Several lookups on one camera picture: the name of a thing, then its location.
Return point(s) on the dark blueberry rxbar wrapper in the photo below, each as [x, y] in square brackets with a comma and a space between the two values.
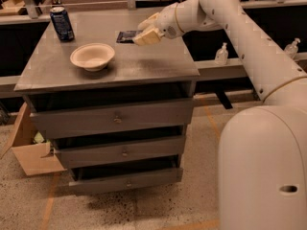
[127, 36]

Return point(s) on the top grey drawer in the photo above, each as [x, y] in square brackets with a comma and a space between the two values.
[113, 118]

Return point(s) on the blue soda can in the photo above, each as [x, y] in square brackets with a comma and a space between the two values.
[61, 22]

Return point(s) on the middle grey drawer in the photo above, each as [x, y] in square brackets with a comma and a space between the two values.
[120, 152]

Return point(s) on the bottom grey drawer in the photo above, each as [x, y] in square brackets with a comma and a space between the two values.
[127, 182]

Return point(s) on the white paper bowl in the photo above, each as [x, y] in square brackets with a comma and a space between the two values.
[92, 57]

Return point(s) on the grey metal railing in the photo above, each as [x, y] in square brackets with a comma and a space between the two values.
[22, 13]

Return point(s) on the brown cardboard box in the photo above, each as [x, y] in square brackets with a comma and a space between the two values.
[34, 157]

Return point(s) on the grey drawer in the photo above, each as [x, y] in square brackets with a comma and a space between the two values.
[120, 152]
[127, 182]
[113, 118]

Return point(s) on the grey drawer cabinet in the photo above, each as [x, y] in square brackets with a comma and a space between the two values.
[163, 72]

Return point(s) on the clear sanitizer bottle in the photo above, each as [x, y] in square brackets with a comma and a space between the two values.
[221, 55]

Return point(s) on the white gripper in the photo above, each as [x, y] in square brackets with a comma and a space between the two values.
[167, 23]

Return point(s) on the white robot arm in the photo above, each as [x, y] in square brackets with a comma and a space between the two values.
[262, 174]

